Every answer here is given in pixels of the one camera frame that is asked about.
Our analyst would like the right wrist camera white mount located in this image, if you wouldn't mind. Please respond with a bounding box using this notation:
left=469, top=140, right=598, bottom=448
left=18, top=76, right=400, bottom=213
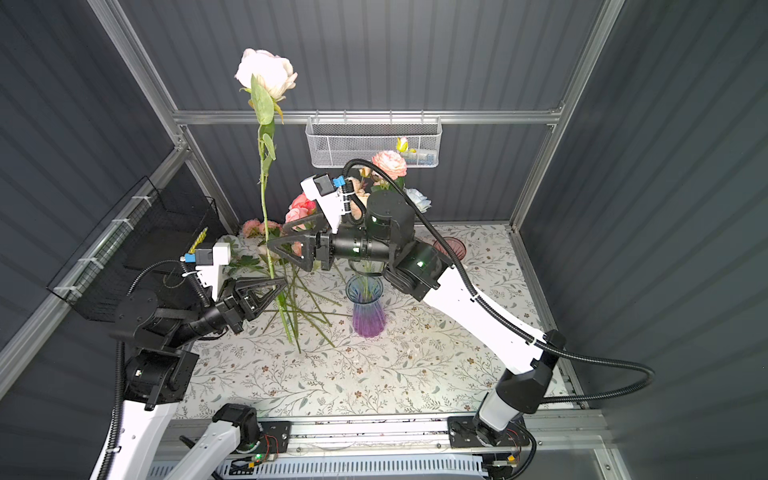
left=300, top=174, right=354, bottom=234

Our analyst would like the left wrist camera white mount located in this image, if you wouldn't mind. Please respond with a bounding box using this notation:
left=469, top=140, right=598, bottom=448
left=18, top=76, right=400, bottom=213
left=179, top=241, right=232, bottom=301

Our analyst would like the floral table cloth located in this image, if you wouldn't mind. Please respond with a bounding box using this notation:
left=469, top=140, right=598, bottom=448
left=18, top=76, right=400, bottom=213
left=176, top=224, right=571, bottom=418

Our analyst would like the black wire mesh basket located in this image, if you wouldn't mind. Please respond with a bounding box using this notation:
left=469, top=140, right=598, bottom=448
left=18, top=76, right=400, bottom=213
left=47, top=172, right=226, bottom=323

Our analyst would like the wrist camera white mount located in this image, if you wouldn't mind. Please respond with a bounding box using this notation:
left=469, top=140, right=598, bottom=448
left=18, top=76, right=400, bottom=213
left=300, top=174, right=354, bottom=234
left=179, top=241, right=232, bottom=301

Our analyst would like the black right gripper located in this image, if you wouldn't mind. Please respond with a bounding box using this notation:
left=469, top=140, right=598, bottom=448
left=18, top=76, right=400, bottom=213
left=271, top=212, right=396, bottom=275

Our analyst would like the blue purple glass vase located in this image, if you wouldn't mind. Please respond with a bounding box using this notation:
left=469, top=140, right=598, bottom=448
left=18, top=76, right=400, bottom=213
left=345, top=275, right=387, bottom=338

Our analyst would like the pink red rose stem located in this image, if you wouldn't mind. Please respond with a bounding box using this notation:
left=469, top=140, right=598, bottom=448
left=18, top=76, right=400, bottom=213
left=290, top=193, right=317, bottom=218

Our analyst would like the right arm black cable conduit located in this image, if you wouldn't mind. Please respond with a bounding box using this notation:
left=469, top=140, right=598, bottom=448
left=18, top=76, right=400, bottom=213
left=341, top=158, right=656, bottom=480

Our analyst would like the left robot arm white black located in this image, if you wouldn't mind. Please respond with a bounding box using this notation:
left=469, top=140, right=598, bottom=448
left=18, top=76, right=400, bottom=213
left=91, top=277, right=290, bottom=479

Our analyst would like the bunch of artificial flowers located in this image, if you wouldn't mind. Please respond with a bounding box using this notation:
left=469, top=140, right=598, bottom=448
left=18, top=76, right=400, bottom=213
left=221, top=218, right=352, bottom=355

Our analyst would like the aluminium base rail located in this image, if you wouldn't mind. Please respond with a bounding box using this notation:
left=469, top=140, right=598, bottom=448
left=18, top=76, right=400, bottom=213
left=110, top=410, right=631, bottom=480

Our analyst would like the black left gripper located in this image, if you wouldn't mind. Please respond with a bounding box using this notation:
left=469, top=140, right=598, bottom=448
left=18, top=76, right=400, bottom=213
left=168, top=276, right=286, bottom=355

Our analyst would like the yellow marker pen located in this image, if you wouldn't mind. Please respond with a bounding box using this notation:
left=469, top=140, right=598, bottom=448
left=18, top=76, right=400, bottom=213
left=187, top=227, right=208, bottom=255

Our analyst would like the pink cream peony spray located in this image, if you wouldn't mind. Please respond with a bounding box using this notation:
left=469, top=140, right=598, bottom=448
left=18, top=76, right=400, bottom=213
left=353, top=137, right=409, bottom=197

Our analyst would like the red glass vase with ribbon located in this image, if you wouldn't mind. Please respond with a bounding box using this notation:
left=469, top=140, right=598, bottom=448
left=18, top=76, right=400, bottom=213
left=433, top=236, right=467, bottom=260

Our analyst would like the light pink rose stem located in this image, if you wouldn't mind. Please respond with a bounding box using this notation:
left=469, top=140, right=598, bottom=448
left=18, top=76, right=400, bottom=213
left=285, top=207, right=310, bottom=224

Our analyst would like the white rose stem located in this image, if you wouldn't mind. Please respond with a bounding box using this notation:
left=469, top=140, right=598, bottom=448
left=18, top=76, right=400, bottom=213
left=405, top=188, right=432, bottom=213

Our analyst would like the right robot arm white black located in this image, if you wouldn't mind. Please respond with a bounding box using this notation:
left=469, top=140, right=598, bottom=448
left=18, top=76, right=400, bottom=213
left=267, top=190, right=558, bottom=446

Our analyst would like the white wire mesh basket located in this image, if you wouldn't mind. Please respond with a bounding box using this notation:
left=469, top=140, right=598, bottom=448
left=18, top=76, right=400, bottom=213
left=305, top=119, right=443, bottom=169

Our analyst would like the pale pink rose stem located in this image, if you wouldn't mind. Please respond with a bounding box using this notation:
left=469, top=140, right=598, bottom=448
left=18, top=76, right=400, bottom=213
left=233, top=47, right=299, bottom=346

